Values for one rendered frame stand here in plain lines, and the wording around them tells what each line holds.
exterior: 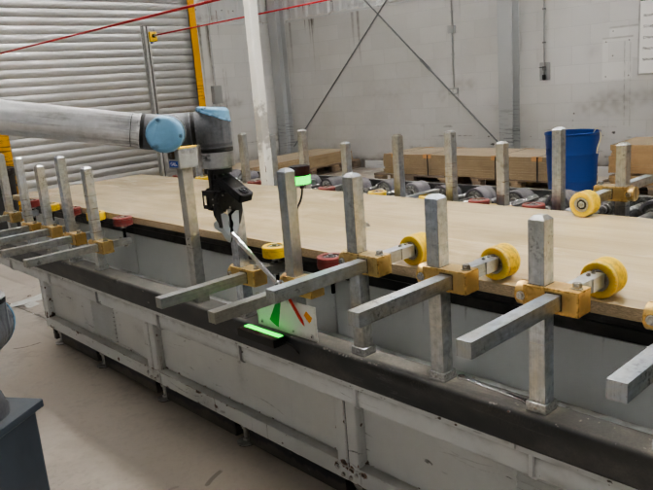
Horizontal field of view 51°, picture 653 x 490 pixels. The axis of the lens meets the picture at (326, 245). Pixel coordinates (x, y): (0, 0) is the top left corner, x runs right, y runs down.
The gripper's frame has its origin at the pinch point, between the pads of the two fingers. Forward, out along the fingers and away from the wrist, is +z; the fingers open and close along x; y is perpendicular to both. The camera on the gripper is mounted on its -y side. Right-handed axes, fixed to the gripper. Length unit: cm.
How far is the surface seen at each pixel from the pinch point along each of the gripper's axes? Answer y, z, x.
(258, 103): 114, -33, -103
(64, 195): 131, -2, -7
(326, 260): -22.9, 6.8, -15.0
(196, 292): 2.7, 13.3, 11.9
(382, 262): -51, 2, -7
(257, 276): -0.8, 13.0, -6.8
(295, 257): -18.6, 4.8, -7.5
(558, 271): -80, 7, -37
